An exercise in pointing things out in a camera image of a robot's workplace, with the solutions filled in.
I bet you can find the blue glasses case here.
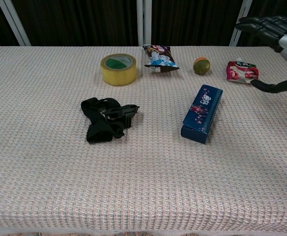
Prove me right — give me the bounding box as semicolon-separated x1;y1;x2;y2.
180;84;224;145

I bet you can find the red drink pouch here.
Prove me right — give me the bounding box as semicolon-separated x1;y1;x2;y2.
226;58;259;86

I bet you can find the green and orange ball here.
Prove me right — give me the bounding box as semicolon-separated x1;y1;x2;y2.
193;57;211;75

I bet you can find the dark snack bag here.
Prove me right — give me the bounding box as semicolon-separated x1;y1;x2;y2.
143;44;180;74

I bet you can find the yellow packing tape roll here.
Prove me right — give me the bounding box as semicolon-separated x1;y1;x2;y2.
100;53;137;87

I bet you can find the beige waffle tablecloth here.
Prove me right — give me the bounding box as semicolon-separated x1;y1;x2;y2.
0;46;287;234

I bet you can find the black curtain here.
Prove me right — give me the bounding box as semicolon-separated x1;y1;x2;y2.
0;0;287;50

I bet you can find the white slanted frame post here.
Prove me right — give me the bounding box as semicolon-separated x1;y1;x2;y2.
229;0;254;47
0;0;32;47

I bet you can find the white upright frame post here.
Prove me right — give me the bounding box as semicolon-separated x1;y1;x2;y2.
136;0;152;47

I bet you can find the black strap with buckle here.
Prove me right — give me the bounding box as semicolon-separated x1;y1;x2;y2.
81;97;140;145

